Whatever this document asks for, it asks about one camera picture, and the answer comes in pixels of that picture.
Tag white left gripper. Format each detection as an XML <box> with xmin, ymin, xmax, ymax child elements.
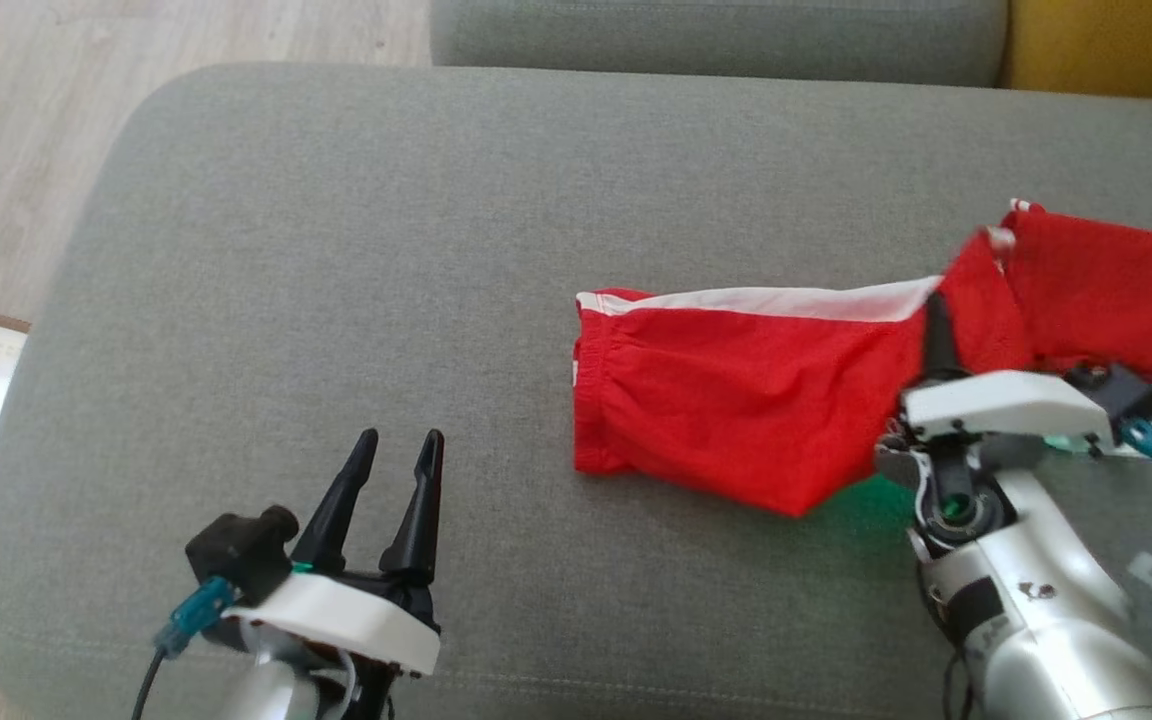
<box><xmin>221</xmin><ymin>428</ymin><xmax>446</xmax><ymax>679</ymax></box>

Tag red white basketball jersey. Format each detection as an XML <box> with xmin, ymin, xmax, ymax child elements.
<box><xmin>1001</xmin><ymin>198</ymin><xmax>1152</xmax><ymax>463</ymax></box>

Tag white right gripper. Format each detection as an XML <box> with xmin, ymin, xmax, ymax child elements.
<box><xmin>901</xmin><ymin>290</ymin><xmax>1117</xmax><ymax>451</ymax></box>

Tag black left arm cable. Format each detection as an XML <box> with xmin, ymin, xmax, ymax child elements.
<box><xmin>131</xmin><ymin>575</ymin><xmax>237</xmax><ymax>720</ymax></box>

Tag yellow sofa backrest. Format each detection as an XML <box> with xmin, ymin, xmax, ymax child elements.
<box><xmin>1001</xmin><ymin>0</ymin><xmax>1152</xmax><ymax>103</ymax></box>

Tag red shorts with white stripe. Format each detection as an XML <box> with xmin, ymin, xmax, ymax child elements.
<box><xmin>573</xmin><ymin>226</ymin><xmax>1037</xmax><ymax>519</ymax></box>

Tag large grey chaise cushion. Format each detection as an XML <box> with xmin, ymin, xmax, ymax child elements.
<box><xmin>0</xmin><ymin>62</ymin><xmax>1152</xmax><ymax>720</ymax></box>

